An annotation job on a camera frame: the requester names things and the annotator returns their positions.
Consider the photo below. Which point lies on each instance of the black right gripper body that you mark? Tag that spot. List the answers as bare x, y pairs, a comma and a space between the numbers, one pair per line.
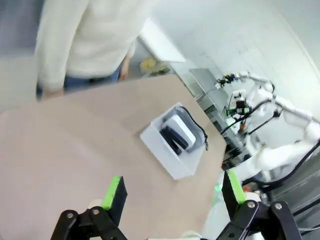
240, 104

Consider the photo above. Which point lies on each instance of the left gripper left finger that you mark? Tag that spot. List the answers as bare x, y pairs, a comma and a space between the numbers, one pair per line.
113, 200

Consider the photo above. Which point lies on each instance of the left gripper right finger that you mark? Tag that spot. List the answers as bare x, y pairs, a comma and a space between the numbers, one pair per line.
235, 195

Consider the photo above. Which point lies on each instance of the white digital timer device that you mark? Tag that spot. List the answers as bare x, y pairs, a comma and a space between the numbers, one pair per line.
182, 128

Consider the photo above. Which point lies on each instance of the black stapler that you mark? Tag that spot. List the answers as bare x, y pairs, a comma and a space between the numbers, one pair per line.
172, 140

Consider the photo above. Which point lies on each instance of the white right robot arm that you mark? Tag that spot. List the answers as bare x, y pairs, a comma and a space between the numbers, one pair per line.
292, 112

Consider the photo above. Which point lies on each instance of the person's left forearm cream sleeve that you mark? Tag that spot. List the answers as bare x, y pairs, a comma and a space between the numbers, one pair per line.
131, 50

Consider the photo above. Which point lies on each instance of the person's right forearm cream sleeve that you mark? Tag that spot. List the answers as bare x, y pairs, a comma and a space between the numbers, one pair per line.
50, 75

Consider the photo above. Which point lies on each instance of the white perforated plastic basket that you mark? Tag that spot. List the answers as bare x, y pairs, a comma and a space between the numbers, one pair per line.
162, 152

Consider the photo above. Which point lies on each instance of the person's left hand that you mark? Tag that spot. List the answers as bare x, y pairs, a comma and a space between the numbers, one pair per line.
124, 68

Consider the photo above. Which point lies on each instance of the grey metal cabinet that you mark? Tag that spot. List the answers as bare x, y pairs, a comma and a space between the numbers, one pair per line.
210, 100

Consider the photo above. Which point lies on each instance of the grey pencil case black zipper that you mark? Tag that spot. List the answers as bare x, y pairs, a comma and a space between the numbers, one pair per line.
196, 127

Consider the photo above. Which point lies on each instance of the long white table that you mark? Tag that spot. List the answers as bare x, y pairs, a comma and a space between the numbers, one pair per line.
160, 42

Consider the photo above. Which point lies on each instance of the person in cream sweater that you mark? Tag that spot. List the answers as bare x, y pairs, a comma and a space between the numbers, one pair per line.
87, 37

